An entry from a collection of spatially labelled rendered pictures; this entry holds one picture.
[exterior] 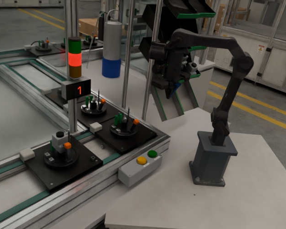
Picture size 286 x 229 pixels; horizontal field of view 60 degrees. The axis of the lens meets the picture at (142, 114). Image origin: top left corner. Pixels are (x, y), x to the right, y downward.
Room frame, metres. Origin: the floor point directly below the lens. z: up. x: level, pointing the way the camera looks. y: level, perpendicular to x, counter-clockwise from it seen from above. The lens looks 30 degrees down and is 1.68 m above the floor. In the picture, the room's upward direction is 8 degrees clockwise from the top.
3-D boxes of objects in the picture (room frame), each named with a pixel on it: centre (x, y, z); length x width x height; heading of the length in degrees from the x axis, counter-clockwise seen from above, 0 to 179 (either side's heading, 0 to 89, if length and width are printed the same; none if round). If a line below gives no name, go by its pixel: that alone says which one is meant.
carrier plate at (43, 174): (0.77, 0.31, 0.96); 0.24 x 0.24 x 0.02; 50
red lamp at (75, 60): (0.96, 0.30, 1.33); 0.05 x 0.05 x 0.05
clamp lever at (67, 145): (0.74, 0.27, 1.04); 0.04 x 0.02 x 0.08; 50
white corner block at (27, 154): (0.75, 0.44, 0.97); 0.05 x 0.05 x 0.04; 50
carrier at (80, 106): (1.18, 0.27, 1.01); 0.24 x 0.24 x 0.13; 50
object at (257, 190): (0.95, -0.34, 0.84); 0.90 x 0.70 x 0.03; 94
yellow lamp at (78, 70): (0.96, 0.30, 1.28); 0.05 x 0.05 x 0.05
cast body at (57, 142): (0.77, 0.31, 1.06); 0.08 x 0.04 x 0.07; 51
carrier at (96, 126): (1.02, 0.09, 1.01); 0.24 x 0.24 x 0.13; 50
